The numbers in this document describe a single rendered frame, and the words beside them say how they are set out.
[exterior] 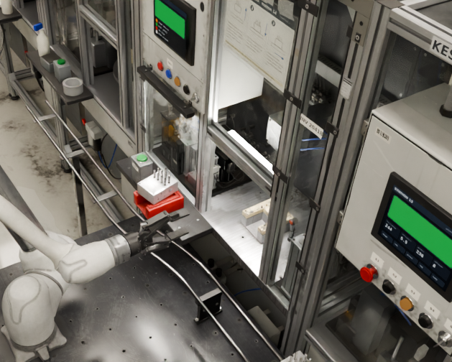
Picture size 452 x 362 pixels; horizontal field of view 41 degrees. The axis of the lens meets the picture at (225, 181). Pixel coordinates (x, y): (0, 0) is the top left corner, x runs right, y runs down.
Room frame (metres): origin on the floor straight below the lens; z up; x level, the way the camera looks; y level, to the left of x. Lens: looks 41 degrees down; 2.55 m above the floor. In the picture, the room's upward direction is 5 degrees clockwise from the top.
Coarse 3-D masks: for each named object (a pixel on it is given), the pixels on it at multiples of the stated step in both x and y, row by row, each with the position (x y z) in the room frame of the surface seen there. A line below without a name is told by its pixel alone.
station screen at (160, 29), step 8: (160, 0) 1.88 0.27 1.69; (168, 0) 1.84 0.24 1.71; (176, 8) 1.80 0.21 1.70; (184, 16) 1.77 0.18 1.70; (160, 24) 1.88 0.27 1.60; (184, 24) 1.76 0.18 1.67; (160, 32) 1.88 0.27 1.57; (168, 32) 1.84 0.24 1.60; (176, 32) 1.80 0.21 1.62; (184, 32) 1.76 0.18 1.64; (168, 40) 1.84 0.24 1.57; (176, 40) 1.80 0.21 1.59; (184, 40) 1.76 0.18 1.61; (176, 48) 1.80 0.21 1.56; (184, 48) 1.76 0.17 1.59; (184, 56) 1.76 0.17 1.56
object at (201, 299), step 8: (216, 280) 1.45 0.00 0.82; (208, 296) 1.38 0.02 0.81; (216, 296) 1.39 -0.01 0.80; (200, 304) 1.33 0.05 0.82; (208, 304) 1.37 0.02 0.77; (216, 304) 1.39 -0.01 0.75; (232, 304) 1.35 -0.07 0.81; (200, 312) 1.35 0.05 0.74; (208, 312) 1.30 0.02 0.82; (216, 312) 1.40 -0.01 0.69; (240, 312) 1.31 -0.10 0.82; (200, 320) 1.35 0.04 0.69; (216, 320) 1.27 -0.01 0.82; (248, 320) 1.28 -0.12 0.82; (256, 328) 1.25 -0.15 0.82; (232, 344) 1.18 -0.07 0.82; (240, 352) 1.15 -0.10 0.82; (272, 352) 1.16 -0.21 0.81; (248, 360) 1.12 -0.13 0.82; (280, 360) 1.13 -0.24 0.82
